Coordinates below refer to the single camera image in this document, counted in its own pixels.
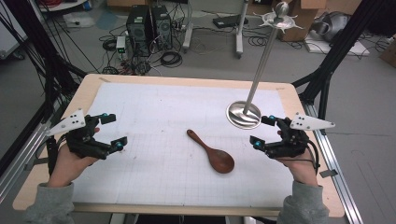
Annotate white flat board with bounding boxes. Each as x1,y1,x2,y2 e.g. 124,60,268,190
303,33,372,57

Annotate black computer tower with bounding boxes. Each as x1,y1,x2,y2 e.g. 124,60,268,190
150,4,174,51
125,4,154,59

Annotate black metal frame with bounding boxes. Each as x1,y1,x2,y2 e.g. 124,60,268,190
292,0,387,121
0,0,89,132

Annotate aluminium rail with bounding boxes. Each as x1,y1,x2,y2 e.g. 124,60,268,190
0,102,68,203
303,102,365,224

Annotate small box with green light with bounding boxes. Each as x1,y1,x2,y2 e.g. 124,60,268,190
115,35,127,61

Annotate grey tape piece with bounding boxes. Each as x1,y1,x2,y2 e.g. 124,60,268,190
319,169,339,179

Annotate person's right hand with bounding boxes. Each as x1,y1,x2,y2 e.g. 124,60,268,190
276,130,320,188

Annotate white stand leg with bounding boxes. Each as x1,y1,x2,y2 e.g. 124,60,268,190
234,0,250,59
181,0,194,53

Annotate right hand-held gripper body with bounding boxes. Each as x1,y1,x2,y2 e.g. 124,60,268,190
264,111,336,160

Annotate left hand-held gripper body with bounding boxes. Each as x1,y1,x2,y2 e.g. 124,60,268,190
46,107,110,161

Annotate white grid paper sheet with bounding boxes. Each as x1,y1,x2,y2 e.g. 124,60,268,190
72,82,295,208

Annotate person's left hand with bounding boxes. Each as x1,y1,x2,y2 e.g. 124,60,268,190
46,126,101,189

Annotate small cardboard box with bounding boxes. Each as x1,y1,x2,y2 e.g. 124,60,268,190
379,36,396,68

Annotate black wrist strap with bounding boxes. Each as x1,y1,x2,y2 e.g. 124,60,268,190
46,135,60,177

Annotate white round table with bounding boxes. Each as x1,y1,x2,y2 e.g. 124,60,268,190
36,0,89,13

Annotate large cardboard box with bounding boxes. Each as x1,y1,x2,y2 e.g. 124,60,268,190
276,0,328,43

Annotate black flat device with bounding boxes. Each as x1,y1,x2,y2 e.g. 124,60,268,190
212,13,249,30

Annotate metal utensil stand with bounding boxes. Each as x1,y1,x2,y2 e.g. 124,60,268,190
225,1,304,131

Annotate black cable coil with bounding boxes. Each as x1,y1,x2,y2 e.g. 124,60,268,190
102,37,119,52
160,50,184,69

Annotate grey rounded device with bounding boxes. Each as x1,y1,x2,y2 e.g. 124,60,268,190
311,10,351,43

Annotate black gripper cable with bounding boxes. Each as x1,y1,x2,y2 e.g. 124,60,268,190
306,139,321,175

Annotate brown wooden spoon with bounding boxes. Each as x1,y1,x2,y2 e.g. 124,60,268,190
186,129,235,175

